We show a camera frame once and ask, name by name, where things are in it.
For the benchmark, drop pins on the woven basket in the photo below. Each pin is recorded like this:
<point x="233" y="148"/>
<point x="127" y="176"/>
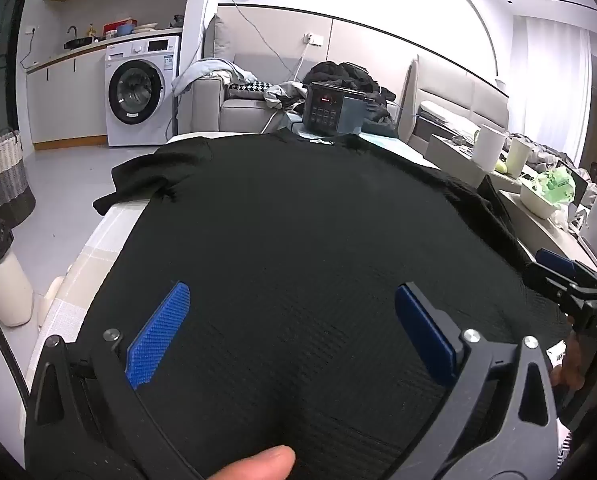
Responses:
<point x="3" y="175"/>

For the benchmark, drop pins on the houndstooth pillow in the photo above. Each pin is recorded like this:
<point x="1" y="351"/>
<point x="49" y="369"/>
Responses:
<point x="246" y="90"/>

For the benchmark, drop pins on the trash bin with black bag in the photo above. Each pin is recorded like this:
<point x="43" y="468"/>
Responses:
<point x="3" y="285"/>

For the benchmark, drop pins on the white bowl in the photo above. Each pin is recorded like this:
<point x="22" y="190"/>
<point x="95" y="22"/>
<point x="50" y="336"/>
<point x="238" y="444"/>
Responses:
<point x="538" y="205"/>

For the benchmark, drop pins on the black faucet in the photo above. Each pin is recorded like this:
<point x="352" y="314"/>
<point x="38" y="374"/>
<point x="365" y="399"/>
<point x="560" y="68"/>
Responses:
<point x="73" y="32"/>

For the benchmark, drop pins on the white curtain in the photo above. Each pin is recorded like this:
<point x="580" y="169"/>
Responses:
<point x="553" y="85"/>

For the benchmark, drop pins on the teal checked cloth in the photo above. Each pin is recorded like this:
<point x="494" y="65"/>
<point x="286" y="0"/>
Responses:
<point x="398" y="147"/>

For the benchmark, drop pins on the blue bowl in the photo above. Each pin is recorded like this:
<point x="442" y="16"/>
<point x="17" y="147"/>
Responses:
<point x="125" y="30"/>

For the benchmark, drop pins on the beige sofa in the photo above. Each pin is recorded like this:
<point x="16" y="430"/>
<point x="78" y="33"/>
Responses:
<point x="243" y="110"/>

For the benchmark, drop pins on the black t-shirt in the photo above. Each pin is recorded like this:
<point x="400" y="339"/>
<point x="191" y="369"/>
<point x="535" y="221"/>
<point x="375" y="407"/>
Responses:
<point x="298" y="235"/>

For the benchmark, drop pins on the black jacket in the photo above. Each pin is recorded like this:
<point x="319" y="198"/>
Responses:
<point x="343" y="72"/>

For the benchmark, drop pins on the beige side table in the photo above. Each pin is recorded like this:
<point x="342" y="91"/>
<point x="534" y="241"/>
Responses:
<point x="458" y="160"/>

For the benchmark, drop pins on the beige padded headboard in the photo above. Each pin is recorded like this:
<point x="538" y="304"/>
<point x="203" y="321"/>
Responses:
<point x="453" y="85"/>

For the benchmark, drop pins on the green plastic bag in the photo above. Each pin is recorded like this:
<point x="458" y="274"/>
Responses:
<point x="555" y="185"/>

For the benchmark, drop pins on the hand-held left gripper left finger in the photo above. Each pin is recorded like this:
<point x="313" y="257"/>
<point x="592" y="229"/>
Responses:
<point x="158" y="335"/>

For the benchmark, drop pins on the person's left hand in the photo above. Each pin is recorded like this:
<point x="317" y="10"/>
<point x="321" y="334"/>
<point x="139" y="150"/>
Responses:
<point x="258" y="465"/>

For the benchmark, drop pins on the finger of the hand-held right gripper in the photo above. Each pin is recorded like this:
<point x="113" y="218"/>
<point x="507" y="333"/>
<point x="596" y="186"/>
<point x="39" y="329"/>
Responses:
<point x="545" y="282"/>
<point x="555" y="262"/>

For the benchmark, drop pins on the pale cream cup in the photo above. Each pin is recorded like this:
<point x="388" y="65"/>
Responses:
<point x="518" y="157"/>

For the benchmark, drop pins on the light blue cloth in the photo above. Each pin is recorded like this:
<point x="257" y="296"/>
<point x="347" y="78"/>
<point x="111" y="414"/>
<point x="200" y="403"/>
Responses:
<point x="203" y="72"/>

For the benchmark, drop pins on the white kitchen counter cabinet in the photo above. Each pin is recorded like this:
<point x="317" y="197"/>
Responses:
<point x="68" y="100"/>

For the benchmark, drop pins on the black device with red display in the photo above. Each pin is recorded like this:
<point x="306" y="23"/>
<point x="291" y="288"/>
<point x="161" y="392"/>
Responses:
<point x="328" y="105"/>

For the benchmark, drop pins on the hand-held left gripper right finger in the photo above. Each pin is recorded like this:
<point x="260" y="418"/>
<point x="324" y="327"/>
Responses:
<point x="423" y="330"/>

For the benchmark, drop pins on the grey cushion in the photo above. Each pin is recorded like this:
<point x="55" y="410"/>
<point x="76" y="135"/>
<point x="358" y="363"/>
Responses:
<point x="221" y="40"/>

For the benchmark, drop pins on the white wall outlet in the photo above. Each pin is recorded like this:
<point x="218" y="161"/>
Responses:
<point x="313" y="38"/>

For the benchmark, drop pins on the dark glass door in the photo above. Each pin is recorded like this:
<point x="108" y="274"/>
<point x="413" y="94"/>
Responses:
<point x="3" y="60"/>

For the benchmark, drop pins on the red box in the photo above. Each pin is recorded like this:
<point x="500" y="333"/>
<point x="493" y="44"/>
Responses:
<point x="113" y="26"/>

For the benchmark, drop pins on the grey white clothing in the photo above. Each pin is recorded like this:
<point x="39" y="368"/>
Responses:
<point x="281" y="94"/>

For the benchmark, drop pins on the white washing machine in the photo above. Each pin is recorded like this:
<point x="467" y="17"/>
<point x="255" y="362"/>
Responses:
<point x="143" y="90"/>

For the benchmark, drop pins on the person's right hand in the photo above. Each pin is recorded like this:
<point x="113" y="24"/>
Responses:
<point x="570" y="365"/>

